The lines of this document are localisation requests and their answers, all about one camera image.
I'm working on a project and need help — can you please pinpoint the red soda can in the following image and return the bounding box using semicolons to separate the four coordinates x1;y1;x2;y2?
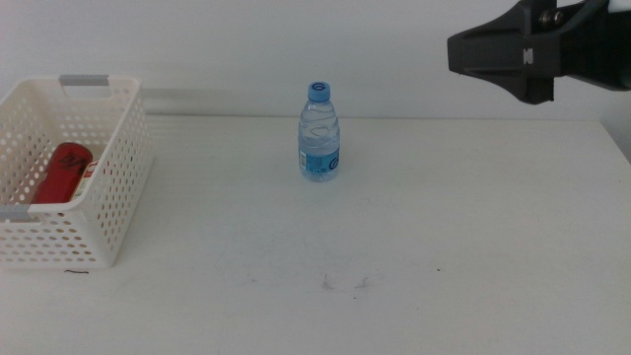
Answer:
32;142;94;205

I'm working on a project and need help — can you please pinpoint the white perforated plastic basket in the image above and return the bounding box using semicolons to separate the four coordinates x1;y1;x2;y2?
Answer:
0;74;153;270

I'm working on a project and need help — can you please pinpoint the blue cap water bottle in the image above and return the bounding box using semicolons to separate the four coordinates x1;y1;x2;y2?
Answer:
297;81;341;182

